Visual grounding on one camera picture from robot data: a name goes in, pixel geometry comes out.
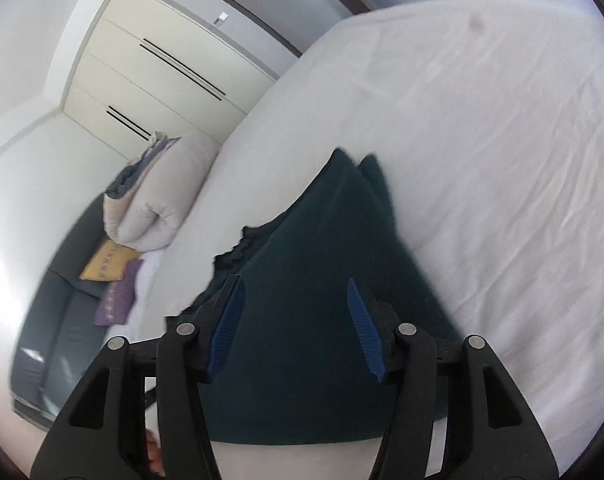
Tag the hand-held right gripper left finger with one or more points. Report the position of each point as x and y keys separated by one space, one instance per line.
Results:
x=226 y=325

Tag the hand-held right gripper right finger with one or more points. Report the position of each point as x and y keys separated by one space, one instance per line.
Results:
x=364 y=325

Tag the dark green sweater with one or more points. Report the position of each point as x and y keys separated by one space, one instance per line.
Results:
x=307 y=260

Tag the person's left hand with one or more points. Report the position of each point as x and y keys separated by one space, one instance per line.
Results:
x=155 y=457

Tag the purple patterned pillow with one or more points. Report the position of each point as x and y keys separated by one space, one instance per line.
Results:
x=116 y=297

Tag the yellow patterned pillow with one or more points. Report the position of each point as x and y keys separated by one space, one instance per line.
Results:
x=109 y=260

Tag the folded beige duvet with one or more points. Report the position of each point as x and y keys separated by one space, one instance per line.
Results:
x=171 y=195

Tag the grey padded headboard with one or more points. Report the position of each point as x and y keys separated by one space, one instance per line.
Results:
x=61 y=320

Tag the folded grey blanket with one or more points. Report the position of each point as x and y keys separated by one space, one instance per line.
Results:
x=131 y=175

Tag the bed with white sheet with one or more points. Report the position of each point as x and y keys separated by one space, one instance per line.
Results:
x=482 y=185

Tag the cream wardrobe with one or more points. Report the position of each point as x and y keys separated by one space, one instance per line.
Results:
x=131 y=70

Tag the white wall switch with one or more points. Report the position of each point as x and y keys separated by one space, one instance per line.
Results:
x=221 y=18

